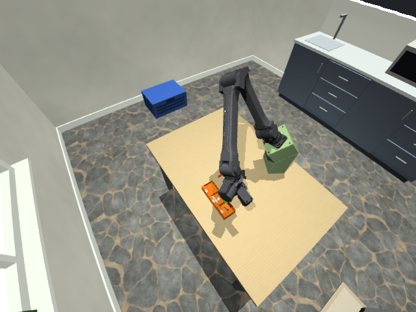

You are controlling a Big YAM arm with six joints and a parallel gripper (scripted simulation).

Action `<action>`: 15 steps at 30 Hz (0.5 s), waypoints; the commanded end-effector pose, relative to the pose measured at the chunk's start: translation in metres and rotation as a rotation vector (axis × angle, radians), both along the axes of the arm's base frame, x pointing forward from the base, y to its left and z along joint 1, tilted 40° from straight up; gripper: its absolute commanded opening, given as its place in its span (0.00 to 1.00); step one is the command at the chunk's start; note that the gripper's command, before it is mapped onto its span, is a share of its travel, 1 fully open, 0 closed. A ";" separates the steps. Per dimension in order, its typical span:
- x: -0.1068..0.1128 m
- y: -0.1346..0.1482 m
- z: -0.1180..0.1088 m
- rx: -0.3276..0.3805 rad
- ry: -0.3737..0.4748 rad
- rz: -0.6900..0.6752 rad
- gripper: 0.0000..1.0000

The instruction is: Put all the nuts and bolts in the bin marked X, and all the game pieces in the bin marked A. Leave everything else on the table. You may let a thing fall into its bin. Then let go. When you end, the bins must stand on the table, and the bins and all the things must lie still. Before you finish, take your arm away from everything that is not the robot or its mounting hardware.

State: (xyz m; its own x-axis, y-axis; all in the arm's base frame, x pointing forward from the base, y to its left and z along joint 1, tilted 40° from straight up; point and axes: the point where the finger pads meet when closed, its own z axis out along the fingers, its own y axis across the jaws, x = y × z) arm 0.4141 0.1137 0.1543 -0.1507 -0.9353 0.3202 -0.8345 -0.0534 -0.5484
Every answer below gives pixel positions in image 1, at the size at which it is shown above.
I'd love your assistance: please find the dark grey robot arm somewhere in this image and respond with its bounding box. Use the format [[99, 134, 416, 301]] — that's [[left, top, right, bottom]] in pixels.
[[218, 67, 287, 207]]

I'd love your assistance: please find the orange bin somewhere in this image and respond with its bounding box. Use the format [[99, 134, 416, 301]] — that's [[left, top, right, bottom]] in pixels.
[[201, 180, 236, 220]]

